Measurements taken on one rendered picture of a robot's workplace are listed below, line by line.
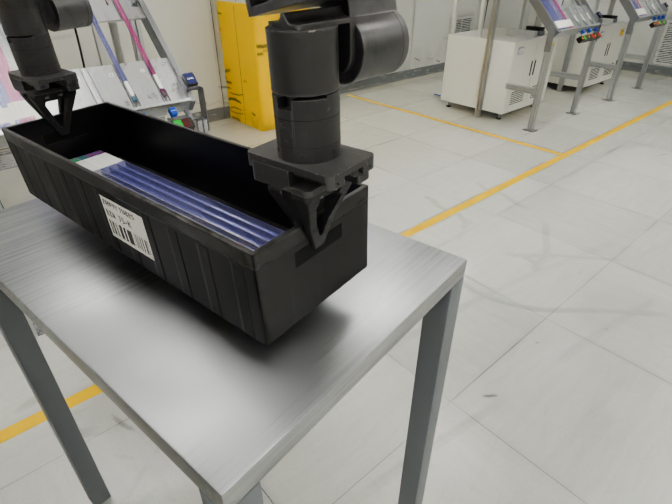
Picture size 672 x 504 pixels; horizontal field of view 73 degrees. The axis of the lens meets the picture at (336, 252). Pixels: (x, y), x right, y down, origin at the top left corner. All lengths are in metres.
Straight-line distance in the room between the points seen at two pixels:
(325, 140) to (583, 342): 1.61
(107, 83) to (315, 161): 1.52
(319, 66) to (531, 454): 1.30
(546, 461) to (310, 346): 1.07
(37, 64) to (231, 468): 0.66
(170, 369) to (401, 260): 0.34
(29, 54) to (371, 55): 0.58
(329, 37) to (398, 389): 1.30
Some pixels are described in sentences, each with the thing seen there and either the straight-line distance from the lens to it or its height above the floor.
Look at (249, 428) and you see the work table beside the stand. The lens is 0.46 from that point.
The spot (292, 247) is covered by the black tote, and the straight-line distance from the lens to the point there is 0.44.
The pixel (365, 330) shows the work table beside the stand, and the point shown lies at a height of 0.80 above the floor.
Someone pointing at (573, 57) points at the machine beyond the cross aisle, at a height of 0.33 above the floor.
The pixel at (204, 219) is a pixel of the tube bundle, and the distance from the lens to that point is 0.61.
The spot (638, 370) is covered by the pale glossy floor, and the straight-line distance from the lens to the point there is 1.89.
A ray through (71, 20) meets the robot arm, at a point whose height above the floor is 1.09.
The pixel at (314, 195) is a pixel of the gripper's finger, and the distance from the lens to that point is 0.40.
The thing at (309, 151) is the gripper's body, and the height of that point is 1.03.
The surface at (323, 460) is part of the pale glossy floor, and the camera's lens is 1.39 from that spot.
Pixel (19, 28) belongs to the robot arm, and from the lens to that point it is 0.86.
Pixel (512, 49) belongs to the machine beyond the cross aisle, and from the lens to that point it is 4.18.
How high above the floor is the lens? 1.17
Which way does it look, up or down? 33 degrees down
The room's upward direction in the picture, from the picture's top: straight up
